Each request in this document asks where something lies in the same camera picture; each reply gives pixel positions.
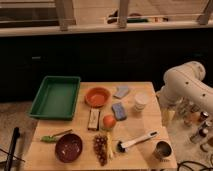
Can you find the white handled dish brush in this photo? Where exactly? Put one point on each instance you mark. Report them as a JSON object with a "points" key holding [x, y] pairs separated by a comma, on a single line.
{"points": [[122, 146]]}

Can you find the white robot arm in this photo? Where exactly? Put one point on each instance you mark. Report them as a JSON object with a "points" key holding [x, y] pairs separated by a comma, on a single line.
{"points": [[183, 91]]}

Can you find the orange red bowl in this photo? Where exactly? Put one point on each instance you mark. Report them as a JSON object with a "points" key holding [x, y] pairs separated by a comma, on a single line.
{"points": [[97, 97]]}

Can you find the dark maroon bowl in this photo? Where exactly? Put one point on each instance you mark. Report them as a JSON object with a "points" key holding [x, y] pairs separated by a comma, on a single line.
{"points": [[68, 148]]}

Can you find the grey blue cloth piece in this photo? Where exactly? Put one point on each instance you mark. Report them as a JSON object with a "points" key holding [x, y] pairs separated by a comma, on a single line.
{"points": [[122, 91]]}

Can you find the blue sponge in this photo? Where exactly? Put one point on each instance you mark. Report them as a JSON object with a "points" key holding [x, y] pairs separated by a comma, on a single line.
{"points": [[119, 111]]}

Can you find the orange fruit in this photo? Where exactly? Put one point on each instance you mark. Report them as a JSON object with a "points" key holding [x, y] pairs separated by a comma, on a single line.
{"points": [[109, 122]]}

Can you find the white plastic cup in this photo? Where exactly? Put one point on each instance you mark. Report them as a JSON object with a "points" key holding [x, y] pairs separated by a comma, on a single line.
{"points": [[140, 101]]}

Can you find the wooden block eraser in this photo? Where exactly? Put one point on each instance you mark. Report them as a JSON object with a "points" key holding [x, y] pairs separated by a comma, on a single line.
{"points": [[93, 123]]}

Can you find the green plastic tray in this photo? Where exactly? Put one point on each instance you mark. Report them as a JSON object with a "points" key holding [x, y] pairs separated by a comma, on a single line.
{"points": [[56, 98]]}

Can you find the yellow corn piece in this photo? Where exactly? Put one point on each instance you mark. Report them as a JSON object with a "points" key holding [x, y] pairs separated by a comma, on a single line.
{"points": [[109, 146]]}

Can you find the bunch of brown grapes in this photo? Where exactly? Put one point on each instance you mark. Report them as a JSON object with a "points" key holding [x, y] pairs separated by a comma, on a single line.
{"points": [[100, 148]]}

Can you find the metal cup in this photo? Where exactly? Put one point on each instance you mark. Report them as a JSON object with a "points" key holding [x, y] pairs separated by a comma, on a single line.
{"points": [[162, 150]]}

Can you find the black stand pole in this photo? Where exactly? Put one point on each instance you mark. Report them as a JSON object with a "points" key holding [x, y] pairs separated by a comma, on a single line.
{"points": [[12, 147]]}

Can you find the green handled peeler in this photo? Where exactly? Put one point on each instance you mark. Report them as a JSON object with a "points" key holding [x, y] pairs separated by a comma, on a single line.
{"points": [[53, 138]]}

